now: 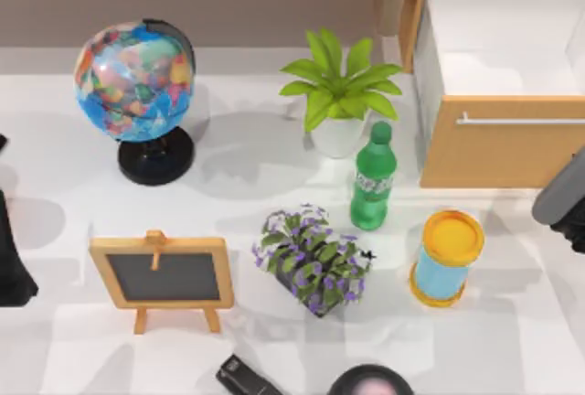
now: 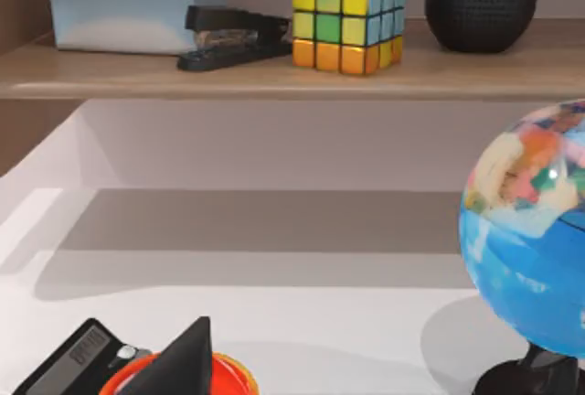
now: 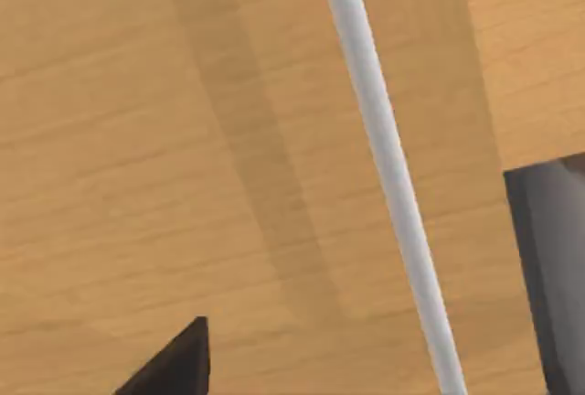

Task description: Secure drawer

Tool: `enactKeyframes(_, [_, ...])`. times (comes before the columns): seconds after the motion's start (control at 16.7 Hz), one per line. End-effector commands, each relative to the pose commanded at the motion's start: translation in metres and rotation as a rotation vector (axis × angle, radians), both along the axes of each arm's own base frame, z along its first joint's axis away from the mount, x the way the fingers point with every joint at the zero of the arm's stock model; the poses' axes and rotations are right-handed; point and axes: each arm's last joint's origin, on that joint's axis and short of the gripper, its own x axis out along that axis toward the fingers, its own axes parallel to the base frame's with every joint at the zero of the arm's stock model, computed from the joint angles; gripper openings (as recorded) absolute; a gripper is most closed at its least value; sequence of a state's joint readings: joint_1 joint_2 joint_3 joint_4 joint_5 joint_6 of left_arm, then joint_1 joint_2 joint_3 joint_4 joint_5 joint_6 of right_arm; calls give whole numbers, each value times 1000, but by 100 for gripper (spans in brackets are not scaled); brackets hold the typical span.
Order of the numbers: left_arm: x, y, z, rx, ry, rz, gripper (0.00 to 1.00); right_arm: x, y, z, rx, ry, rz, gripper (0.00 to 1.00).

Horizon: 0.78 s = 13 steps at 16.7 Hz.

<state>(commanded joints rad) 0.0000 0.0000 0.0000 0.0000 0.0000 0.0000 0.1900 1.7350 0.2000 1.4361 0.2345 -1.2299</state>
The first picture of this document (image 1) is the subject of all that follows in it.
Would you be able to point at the green plant in white pot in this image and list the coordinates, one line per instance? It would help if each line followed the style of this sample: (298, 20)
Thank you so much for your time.
(340, 88)

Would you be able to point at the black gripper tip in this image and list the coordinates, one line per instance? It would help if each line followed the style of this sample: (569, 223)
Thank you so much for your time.
(13, 258)

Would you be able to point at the white drawer inside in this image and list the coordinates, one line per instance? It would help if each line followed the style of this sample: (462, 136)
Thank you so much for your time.
(498, 47)

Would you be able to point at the purple flowers in black pot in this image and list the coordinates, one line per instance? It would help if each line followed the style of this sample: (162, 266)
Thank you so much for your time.
(315, 262)

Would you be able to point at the yellow and blue canister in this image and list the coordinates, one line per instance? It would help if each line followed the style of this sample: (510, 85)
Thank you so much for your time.
(445, 253)

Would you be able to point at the colourful globe on black stand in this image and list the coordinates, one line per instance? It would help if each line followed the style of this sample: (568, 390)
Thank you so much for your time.
(132, 79)

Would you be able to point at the black round object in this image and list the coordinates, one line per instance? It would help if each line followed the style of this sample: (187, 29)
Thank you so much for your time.
(370, 381)

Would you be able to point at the green bottle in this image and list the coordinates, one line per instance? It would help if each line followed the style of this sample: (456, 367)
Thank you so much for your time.
(372, 184)

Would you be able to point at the black stapler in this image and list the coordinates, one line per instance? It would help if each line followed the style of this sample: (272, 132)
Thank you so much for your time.
(242, 379)

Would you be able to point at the pale wooden drawer front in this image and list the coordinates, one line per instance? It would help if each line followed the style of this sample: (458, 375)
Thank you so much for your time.
(493, 152)

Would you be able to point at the wooden framed blackboard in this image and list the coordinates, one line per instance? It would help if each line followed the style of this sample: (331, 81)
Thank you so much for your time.
(160, 271)

